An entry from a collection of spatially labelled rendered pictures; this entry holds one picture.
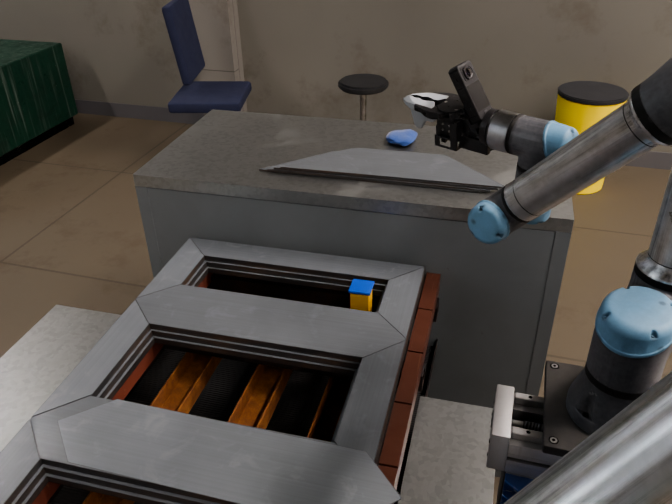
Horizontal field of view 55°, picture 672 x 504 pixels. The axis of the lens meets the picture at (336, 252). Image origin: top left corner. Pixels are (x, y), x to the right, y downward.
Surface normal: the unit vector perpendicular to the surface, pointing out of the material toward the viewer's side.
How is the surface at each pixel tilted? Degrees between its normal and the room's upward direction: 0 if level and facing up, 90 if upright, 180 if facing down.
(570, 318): 0
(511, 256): 90
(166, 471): 0
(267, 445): 0
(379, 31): 90
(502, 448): 90
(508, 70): 90
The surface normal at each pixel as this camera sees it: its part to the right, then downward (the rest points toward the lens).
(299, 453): -0.03, -0.85
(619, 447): -0.72, -0.45
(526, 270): -0.25, 0.51
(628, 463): -0.61, -0.23
